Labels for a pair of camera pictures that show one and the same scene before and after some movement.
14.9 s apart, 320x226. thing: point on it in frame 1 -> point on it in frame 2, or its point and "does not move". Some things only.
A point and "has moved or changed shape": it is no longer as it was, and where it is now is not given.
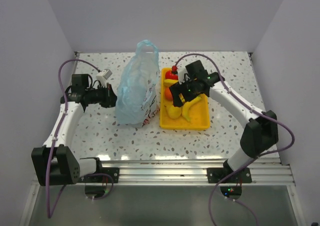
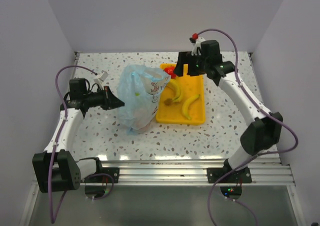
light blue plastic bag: (137, 96) has moved or changed shape
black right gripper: (177, 101) -> (183, 57)
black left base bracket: (114, 172) does not move
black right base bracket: (214, 175) does not move
